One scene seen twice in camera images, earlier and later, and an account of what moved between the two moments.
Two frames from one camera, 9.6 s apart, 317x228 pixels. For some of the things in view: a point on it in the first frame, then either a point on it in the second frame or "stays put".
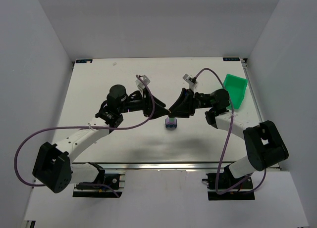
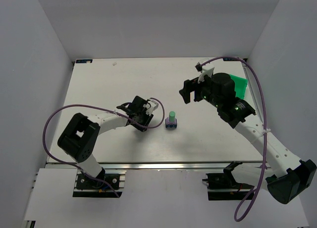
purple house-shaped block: [168, 122] stays put
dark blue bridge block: [171, 125] stays put
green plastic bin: [236, 86] stays put
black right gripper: [188, 102] → [194, 90]
